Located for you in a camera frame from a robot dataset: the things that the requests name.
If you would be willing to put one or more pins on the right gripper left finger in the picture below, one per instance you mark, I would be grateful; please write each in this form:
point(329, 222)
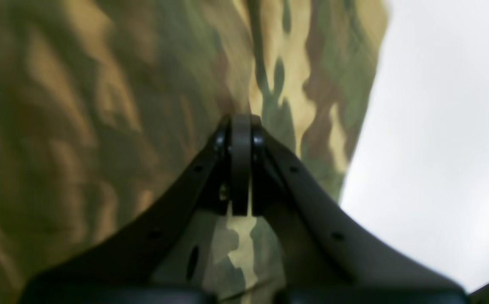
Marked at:
point(160, 258)

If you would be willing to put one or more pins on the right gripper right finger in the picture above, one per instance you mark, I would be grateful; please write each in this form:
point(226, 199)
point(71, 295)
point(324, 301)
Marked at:
point(328, 258)

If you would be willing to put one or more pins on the camouflage t-shirt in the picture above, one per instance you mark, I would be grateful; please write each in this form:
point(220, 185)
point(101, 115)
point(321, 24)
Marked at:
point(103, 103)

